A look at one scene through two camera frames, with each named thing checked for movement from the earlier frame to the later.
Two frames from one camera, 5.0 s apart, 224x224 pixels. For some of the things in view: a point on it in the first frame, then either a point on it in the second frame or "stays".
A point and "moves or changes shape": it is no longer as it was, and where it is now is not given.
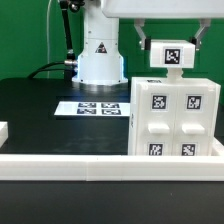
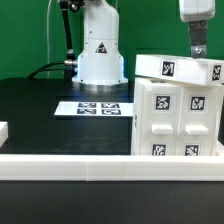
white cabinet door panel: x=193 y=119 moves or changes shape
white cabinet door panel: x=156 y=119 moves or changes shape
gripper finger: x=145 y=42 to x=198 y=38
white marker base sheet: x=73 y=108 stays
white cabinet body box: x=173 y=116 stays
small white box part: x=172 y=53 to x=180 y=68
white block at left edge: x=3 y=132 stays
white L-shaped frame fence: x=62 y=167 stays
